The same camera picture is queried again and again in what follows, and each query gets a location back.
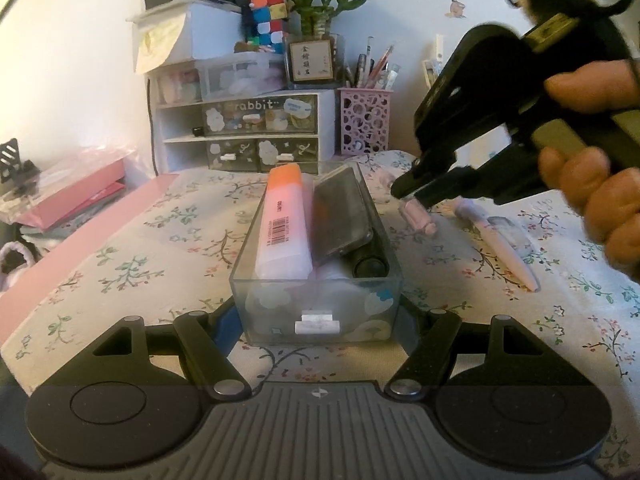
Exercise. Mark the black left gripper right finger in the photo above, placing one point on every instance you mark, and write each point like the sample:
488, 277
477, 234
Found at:
428, 337

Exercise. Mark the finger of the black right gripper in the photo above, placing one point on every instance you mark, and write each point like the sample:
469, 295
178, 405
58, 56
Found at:
501, 182
431, 177

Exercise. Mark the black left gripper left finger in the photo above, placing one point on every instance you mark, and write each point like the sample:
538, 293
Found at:
205, 340

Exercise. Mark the small pink eraser stick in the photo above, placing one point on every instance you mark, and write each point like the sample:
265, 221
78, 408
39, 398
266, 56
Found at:
417, 217

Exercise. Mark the pink pointed pen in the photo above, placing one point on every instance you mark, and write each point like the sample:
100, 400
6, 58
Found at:
507, 255

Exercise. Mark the black marker pen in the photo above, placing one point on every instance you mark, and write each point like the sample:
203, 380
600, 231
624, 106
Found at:
368, 261

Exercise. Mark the orange pink wide highlighter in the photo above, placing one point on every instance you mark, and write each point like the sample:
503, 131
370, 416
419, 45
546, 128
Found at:
283, 251

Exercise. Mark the clear plastic drawer tray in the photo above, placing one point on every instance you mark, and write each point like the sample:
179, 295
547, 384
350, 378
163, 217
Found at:
317, 265

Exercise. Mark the white green glue stick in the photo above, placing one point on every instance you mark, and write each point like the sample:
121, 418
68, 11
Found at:
334, 271

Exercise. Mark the person's right hand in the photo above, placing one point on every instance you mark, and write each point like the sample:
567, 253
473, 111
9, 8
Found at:
608, 203

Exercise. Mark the white cloud-shaped pen holder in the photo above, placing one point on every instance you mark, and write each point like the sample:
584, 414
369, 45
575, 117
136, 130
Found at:
433, 65

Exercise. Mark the pink perforated pen cup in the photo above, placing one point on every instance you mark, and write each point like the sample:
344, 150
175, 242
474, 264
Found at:
364, 121

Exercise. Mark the potted bamboo plant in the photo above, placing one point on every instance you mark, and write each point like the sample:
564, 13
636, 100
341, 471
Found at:
314, 55

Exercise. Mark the white lilac plush bag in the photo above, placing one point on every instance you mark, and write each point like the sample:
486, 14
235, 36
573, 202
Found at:
16, 260

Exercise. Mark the pink folder stack in bag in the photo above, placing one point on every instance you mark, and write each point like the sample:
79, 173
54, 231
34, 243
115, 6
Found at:
67, 187

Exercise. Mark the white desktop drawer organizer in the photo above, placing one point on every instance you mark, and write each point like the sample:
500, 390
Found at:
236, 113

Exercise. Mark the colourful magic cube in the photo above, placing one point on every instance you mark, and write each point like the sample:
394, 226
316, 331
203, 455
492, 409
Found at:
265, 25

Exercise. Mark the white shelf box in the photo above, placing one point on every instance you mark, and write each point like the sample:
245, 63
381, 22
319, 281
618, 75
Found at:
183, 31

